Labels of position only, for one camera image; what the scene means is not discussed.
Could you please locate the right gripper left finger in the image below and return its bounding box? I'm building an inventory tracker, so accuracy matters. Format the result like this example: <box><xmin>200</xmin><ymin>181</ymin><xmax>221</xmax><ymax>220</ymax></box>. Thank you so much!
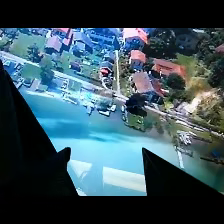
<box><xmin>42</xmin><ymin>146</ymin><xmax>80</xmax><ymax>197</ymax></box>

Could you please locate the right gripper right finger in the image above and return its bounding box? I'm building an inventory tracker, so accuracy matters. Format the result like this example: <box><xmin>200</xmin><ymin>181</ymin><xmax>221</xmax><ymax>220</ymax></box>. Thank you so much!
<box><xmin>141</xmin><ymin>147</ymin><xmax>224</xmax><ymax>197</ymax></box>

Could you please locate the black garment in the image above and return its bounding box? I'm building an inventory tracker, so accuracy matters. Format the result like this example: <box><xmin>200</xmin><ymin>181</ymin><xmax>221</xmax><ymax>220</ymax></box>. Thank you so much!
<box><xmin>0</xmin><ymin>59</ymin><xmax>58</xmax><ymax>197</ymax></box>

